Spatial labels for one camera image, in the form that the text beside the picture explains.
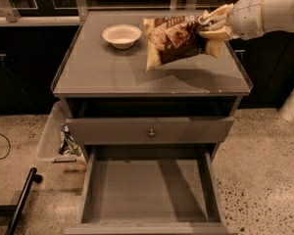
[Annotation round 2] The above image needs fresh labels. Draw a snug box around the clear plastic bin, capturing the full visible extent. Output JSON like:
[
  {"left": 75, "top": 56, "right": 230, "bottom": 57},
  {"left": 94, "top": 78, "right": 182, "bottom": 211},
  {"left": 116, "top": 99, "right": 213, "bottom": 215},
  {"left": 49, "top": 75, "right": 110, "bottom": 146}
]
[{"left": 37, "top": 102, "right": 84, "bottom": 163}]

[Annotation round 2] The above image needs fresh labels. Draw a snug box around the brass drawer knob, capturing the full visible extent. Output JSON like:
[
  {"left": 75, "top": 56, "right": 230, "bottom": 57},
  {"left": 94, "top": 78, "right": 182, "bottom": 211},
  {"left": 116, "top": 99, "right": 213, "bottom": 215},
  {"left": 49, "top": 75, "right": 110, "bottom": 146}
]
[{"left": 148, "top": 129, "right": 156, "bottom": 138}]

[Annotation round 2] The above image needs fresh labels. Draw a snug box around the black metal bar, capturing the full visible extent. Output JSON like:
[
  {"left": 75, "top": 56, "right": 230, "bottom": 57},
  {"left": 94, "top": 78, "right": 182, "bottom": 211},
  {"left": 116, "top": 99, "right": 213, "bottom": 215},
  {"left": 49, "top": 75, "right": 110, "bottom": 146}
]
[{"left": 5, "top": 167, "right": 43, "bottom": 235}]

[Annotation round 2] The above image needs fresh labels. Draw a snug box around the grey drawer cabinet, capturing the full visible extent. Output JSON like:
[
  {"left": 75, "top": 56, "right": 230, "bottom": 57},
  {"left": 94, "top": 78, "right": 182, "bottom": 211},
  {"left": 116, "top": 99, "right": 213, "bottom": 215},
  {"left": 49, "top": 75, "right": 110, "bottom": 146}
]
[{"left": 50, "top": 10, "right": 254, "bottom": 235}]

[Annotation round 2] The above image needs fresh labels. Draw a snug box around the open grey middle drawer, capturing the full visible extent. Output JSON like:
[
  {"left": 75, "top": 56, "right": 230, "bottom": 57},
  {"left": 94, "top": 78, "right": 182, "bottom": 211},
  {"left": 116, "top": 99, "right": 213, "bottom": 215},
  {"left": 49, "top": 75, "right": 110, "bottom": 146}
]
[{"left": 64, "top": 147, "right": 238, "bottom": 235}]

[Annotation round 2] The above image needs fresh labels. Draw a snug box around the brown sea salt chip bag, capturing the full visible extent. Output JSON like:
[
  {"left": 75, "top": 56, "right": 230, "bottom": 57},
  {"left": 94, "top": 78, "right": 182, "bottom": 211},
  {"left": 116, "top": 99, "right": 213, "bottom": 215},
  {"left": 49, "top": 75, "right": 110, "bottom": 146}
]
[{"left": 143, "top": 15, "right": 208, "bottom": 71}]

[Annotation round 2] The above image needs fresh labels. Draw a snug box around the black floor cable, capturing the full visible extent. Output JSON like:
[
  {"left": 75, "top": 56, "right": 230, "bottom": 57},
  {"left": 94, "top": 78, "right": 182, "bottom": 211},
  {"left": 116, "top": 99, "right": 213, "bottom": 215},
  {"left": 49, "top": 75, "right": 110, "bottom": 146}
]
[{"left": 0, "top": 128, "right": 12, "bottom": 161}]

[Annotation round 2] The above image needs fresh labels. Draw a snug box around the white paper bowl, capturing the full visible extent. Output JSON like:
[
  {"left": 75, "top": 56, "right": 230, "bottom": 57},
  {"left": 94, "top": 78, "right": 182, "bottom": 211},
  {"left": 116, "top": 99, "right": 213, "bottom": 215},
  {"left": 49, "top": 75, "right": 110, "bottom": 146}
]
[{"left": 102, "top": 24, "right": 142, "bottom": 49}]

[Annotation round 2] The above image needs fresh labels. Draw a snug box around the grey top drawer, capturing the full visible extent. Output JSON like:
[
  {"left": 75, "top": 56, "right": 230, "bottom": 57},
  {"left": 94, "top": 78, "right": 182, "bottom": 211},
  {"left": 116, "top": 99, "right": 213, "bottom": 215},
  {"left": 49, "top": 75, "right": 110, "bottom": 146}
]
[{"left": 66, "top": 117, "right": 234, "bottom": 145}]

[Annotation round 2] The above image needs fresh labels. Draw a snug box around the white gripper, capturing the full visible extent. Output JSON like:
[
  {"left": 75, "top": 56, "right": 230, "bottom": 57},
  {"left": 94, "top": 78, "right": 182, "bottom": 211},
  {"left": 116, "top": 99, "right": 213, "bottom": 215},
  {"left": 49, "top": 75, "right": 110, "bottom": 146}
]
[{"left": 197, "top": 0, "right": 265, "bottom": 58}]

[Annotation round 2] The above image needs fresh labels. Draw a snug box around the crumpled snack packet in bin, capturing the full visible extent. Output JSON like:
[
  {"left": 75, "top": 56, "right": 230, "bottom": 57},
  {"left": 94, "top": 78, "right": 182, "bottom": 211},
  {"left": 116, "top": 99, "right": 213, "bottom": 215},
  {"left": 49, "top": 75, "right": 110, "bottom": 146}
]
[{"left": 58, "top": 124, "right": 82, "bottom": 156}]

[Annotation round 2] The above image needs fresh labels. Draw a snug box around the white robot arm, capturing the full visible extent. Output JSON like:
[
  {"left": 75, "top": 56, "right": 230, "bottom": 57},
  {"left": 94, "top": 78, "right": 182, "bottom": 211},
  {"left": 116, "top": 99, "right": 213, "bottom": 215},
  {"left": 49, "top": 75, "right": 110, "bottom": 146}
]
[{"left": 199, "top": 0, "right": 294, "bottom": 120}]

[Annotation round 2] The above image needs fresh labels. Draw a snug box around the metal window rail frame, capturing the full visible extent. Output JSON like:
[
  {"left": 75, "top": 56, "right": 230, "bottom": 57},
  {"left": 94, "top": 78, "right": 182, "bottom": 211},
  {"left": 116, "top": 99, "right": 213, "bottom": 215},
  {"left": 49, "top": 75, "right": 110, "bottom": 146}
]
[{"left": 0, "top": 0, "right": 294, "bottom": 27}]

